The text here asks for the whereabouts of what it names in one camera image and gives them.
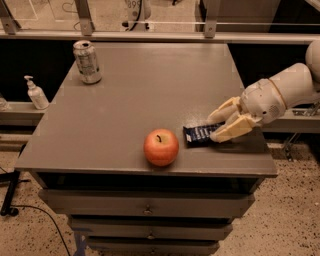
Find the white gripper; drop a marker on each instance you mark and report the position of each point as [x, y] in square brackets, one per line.
[262, 99]

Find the blue rxbar blueberry wrapper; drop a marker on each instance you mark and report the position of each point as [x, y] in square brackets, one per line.
[199, 134]

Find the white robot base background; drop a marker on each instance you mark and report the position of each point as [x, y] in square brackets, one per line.
[139, 11]

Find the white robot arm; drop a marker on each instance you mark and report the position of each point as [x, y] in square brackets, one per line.
[299, 83]

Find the red apple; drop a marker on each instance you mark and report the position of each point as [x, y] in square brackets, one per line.
[161, 147]

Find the grey drawer cabinet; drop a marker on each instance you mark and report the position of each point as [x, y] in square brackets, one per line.
[87, 151]

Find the silver soda can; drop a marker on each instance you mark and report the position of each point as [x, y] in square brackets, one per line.
[87, 62]

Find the white pump soap bottle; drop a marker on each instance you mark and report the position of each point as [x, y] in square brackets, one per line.
[36, 94]

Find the black stand leg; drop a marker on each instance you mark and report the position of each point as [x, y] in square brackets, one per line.
[11, 179]

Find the metal railing frame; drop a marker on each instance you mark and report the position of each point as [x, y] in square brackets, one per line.
[212, 21]

